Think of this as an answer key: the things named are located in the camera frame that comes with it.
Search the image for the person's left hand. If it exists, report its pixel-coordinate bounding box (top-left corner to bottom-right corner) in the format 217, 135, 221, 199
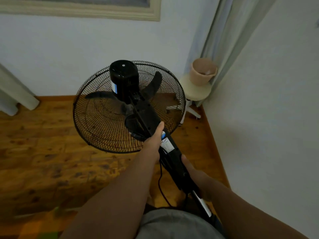
142, 121, 165, 164

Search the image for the person's right hand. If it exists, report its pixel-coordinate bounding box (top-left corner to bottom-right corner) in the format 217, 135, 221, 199
181, 154, 217, 202

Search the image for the black fan power cord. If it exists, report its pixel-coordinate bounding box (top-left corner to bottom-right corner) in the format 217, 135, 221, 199
129, 130, 175, 208

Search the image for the black fan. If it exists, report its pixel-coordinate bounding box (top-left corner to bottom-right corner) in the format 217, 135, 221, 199
72, 59, 225, 239

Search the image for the person's left forearm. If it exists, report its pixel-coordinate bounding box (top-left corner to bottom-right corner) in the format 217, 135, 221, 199
58, 153, 160, 239

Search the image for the person's right forearm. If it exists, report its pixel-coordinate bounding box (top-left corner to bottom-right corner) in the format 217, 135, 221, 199
204, 179, 309, 239

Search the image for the person's grey shirt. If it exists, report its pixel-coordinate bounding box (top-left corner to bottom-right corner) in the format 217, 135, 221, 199
136, 207, 226, 239

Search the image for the white round swivel stool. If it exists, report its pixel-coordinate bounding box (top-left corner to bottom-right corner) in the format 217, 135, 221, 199
165, 74, 212, 127

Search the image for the beige plastic bucket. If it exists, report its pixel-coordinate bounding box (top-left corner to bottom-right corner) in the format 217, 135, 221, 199
189, 58, 218, 86

